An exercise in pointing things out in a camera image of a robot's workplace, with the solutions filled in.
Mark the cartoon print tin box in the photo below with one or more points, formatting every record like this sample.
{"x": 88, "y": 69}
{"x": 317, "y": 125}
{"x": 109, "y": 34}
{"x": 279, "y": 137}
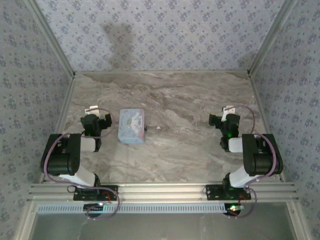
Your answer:
{"x": 131, "y": 125}

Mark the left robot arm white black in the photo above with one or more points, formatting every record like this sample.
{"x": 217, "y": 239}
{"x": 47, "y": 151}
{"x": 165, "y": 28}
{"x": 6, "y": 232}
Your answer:
{"x": 62, "y": 162}

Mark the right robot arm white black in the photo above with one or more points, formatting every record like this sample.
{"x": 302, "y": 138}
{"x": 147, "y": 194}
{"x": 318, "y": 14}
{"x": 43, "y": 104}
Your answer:
{"x": 260, "y": 160}

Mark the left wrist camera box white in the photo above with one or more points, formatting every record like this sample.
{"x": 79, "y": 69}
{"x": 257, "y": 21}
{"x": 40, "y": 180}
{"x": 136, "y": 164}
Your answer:
{"x": 92, "y": 110}

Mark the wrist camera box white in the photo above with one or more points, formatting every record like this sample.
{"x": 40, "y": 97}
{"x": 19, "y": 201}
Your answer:
{"x": 228, "y": 110}
{"x": 92, "y": 110}

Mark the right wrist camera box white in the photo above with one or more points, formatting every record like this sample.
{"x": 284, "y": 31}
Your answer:
{"x": 228, "y": 110}

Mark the aluminium table side rail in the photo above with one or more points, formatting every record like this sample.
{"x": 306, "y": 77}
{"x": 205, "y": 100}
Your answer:
{"x": 265, "y": 125}
{"x": 59, "y": 125}

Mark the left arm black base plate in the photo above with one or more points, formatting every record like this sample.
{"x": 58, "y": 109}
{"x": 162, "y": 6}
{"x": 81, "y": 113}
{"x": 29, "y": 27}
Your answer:
{"x": 113, "y": 193}

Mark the aluminium table end rail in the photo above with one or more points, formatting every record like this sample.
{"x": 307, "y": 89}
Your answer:
{"x": 162, "y": 72}

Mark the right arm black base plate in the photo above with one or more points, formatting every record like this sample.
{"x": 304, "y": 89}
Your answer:
{"x": 212, "y": 195}

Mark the aluminium mounting rail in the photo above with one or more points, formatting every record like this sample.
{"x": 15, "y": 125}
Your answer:
{"x": 162, "y": 192}

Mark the aluminium corner post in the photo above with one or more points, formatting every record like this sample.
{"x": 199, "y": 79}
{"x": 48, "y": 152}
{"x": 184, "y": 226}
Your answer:
{"x": 51, "y": 37}
{"x": 271, "y": 37}

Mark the aluminium frame leg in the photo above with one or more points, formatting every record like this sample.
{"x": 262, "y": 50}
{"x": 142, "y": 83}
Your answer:
{"x": 26, "y": 222}
{"x": 297, "y": 222}

